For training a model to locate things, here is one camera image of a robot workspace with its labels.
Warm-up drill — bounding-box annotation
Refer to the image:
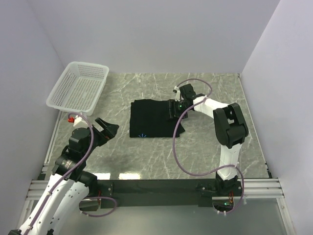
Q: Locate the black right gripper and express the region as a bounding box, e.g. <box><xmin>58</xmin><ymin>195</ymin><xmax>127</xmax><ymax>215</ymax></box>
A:
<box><xmin>166</xmin><ymin>99</ymin><xmax>190</xmax><ymax>121</ymax></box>

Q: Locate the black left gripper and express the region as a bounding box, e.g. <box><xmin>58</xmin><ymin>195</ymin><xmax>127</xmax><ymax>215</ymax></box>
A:
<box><xmin>83</xmin><ymin>117</ymin><xmax>119</xmax><ymax>158</ymax></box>

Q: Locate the black t shirt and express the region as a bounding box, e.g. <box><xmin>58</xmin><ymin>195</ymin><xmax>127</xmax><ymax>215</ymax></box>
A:
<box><xmin>129</xmin><ymin>99</ymin><xmax>178</xmax><ymax>138</ymax></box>

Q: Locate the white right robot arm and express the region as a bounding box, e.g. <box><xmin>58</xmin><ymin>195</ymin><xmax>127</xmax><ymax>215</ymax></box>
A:
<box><xmin>169</xmin><ymin>84</ymin><xmax>249</xmax><ymax>195</ymax></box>

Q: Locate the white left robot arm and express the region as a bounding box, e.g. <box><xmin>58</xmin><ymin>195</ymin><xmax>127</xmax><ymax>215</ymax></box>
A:
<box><xmin>9</xmin><ymin>118</ymin><xmax>119</xmax><ymax>235</ymax></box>

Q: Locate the white plastic basket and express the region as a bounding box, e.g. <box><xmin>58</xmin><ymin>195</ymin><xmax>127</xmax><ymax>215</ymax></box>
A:
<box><xmin>46</xmin><ymin>61</ymin><xmax>110</xmax><ymax>116</ymax></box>

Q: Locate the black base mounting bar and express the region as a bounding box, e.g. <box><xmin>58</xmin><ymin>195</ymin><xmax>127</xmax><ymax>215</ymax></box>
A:
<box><xmin>96</xmin><ymin>178</ymin><xmax>245</xmax><ymax>209</ymax></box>

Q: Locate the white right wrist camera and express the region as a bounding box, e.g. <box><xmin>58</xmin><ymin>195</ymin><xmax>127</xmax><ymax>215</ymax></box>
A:
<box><xmin>173</xmin><ymin>86</ymin><xmax>181</xmax><ymax>101</ymax></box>

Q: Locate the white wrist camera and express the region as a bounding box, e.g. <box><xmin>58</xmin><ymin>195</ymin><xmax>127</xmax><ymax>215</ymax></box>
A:
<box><xmin>173</xmin><ymin>86</ymin><xmax>181</xmax><ymax>101</ymax></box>
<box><xmin>67</xmin><ymin>116</ymin><xmax>88</xmax><ymax>128</ymax></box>

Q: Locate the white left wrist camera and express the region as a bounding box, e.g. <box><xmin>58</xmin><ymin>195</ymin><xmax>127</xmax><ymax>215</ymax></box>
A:
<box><xmin>67</xmin><ymin>116</ymin><xmax>88</xmax><ymax>128</ymax></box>

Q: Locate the aluminium frame rail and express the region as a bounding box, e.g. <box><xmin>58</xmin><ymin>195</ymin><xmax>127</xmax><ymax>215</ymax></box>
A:
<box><xmin>244</xmin><ymin>178</ymin><xmax>285</xmax><ymax>199</ymax></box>

